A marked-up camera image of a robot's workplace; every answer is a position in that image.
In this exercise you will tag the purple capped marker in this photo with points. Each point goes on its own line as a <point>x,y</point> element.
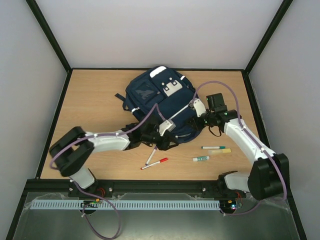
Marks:
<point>151,156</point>

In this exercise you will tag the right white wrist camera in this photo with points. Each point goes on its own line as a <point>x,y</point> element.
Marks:
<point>198,106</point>

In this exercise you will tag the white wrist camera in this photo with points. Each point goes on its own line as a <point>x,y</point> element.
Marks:
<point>198,106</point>
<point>167,125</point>

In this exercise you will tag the yellow capped glue stick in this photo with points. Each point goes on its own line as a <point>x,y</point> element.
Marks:
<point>219,151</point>

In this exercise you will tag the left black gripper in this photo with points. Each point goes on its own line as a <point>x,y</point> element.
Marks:
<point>168,138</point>

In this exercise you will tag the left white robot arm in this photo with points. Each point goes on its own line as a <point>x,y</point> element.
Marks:
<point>70,152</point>

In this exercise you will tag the red capped marker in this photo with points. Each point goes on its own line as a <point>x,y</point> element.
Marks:
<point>154,163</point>

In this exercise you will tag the green white glue stick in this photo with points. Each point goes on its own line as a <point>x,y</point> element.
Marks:
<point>200,158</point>

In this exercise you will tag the teal capped marker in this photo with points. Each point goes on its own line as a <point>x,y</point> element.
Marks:
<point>212,147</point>

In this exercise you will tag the navy blue student backpack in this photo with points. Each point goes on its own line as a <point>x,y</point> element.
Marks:
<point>171,91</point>

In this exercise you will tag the grey slotted cable duct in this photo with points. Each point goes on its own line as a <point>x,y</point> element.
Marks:
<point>126,205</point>

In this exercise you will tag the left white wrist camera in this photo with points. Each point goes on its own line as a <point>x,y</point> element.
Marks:
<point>167,125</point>

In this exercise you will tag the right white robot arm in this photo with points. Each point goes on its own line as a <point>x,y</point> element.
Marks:
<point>269,170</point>

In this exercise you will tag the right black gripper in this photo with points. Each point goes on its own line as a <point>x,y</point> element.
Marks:
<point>194,121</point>

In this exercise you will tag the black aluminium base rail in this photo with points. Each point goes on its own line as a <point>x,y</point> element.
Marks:
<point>109,188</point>

